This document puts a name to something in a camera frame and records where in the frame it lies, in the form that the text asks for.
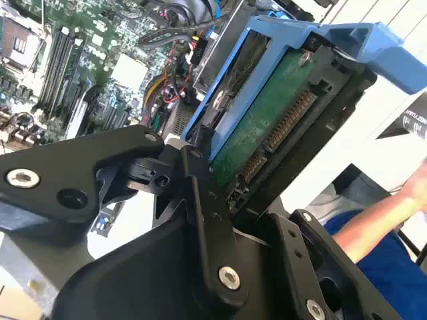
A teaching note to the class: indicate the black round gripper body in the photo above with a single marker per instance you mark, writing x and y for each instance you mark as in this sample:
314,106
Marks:
150,276

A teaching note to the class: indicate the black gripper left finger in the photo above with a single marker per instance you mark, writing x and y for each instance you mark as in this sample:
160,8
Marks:
50,166

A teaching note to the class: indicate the person's hand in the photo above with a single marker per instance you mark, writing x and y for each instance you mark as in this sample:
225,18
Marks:
421,186

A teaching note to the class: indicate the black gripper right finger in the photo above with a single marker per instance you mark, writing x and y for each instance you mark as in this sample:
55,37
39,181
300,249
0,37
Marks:
320,266

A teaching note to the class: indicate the hard disk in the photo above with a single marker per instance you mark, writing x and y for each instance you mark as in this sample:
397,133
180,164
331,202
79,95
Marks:
267,110

